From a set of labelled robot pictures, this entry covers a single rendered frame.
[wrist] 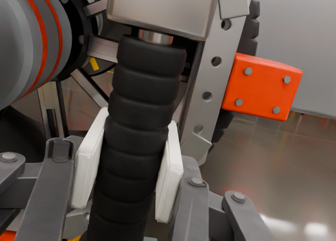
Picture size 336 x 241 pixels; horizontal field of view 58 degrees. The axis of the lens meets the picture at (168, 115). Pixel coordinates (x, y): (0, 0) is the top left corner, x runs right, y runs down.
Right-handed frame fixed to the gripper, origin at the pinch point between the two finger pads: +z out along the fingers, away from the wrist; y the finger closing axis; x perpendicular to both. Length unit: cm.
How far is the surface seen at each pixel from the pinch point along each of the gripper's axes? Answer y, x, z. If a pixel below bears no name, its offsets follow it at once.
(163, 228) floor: 22, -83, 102
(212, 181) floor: 55, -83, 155
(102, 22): -15, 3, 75
